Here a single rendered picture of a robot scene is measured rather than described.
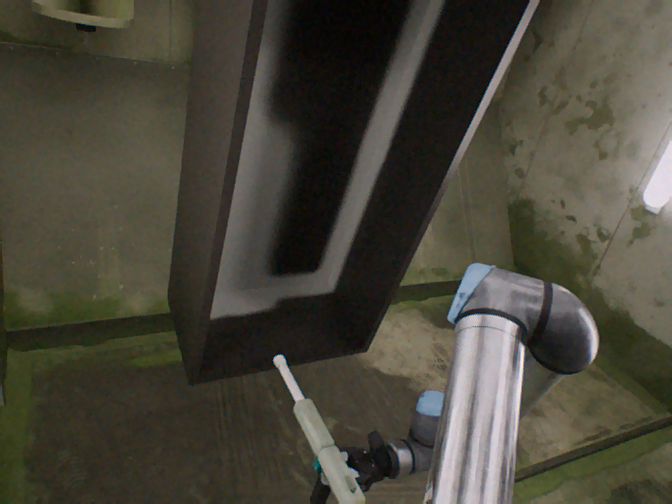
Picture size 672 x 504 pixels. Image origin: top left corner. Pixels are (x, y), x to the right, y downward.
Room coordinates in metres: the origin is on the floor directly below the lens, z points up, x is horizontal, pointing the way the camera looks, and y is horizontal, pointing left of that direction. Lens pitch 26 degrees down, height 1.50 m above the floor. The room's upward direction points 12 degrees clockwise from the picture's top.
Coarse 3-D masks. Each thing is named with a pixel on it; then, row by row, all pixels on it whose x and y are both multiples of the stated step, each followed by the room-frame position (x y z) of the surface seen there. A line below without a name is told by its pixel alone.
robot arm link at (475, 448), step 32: (480, 288) 0.74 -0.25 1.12; (512, 288) 0.74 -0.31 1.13; (544, 288) 0.75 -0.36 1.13; (480, 320) 0.69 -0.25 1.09; (512, 320) 0.69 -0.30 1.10; (544, 320) 0.71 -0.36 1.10; (480, 352) 0.63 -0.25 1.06; (512, 352) 0.64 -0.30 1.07; (448, 384) 0.61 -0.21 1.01; (480, 384) 0.58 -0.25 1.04; (512, 384) 0.60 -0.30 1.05; (448, 416) 0.55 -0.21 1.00; (480, 416) 0.54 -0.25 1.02; (512, 416) 0.55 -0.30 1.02; (448, 448) 0.50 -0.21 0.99; (480, 448) 0.50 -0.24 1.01; (512, 448) 0.52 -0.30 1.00; (448, 480) 0.46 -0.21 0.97; (480, 480) 0.46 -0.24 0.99; (512, 480) 0.49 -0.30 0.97
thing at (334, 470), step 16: (288, 384) 1.04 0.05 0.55; (304, 400) 0.98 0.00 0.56; (304, 416) 0.93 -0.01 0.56; (304, 432) 0.91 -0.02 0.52; (320, 432) 0.89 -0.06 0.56; (320, 448) 0.85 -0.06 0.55; (336, 448) 0.86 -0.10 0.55; (320, 464) 0.83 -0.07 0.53; (336, 464) 0.81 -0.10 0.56; (320, 480) 0.82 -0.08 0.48; (336, 480) 0.77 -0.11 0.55; (352, 480) 0.77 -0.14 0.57; (320, 496) 0.81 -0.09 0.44; (336, 496) 0.76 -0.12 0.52; (352, 496) 0.74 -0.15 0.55
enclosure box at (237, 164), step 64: (256, 0) 0.88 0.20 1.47; (320, 0) 1.33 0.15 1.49; (384, 0) 1.42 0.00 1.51; (448, 0) 1.42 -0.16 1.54; (512, 0) 1.24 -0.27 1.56; (192, 64) 1.20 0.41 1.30; (256, 64) 0.91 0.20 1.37; (320, 64) 1.38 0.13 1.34; (384, 64) 1.48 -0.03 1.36; (448, 64) 1.37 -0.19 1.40; (192, 128) 1.17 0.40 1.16; (256, 128) 1.34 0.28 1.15; (320, 128) 1.44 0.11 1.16; (384, 128) 1.54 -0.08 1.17; (448, 128) 1.31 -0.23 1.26; (192, 192) 1.14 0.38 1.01; (256, 192) 1.39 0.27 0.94; (320, 192) 1.51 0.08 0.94; (384, 192) 1.48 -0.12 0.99; (192, 256) 1.10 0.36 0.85; (256, 256) 1.46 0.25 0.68; (320, 256) 1.60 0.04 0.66; (384, 256) 1.40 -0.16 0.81; (192, 320) 1.06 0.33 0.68; (256, 320) 1.36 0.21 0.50; (320, 320) 1.45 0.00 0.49; (192, 384) 1.06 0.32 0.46
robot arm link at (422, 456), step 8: (408, 432) 1.01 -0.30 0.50; (408, 440) 0.99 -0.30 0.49; (408, 448) 0.96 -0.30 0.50; (416, 448) 0.97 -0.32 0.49; (424, 448) 0.96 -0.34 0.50; (432, 448) 0.97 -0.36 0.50; (416, 456) 0.95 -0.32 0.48; (424, 456) 0.96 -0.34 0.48; (416, 464) 0.94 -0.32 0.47; (424, 464) 0.95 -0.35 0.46; (416, 472) 0.94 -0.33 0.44
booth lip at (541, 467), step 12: (660, 420) 1.87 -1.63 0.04; (624, 432) 1.74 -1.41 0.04; (636, 432) 1.76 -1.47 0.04; (648, 432) 1.80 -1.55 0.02; (600, 444) 1.63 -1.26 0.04; (612, 444) 1.66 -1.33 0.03; (564, 456) 1.52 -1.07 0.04; (576, 456) 1.54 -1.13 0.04; (528, 468) 1.42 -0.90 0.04; (540, 468) 1.43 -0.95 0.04; (516, 480) 1.36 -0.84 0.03
